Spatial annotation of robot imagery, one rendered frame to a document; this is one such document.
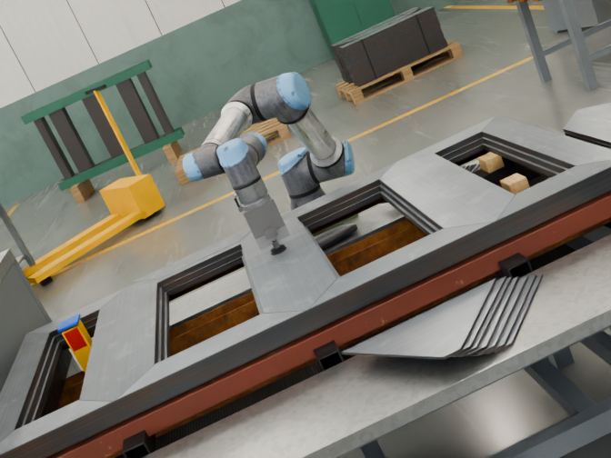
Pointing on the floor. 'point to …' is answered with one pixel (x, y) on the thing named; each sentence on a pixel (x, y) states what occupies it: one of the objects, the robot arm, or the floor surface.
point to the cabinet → (349, 16)
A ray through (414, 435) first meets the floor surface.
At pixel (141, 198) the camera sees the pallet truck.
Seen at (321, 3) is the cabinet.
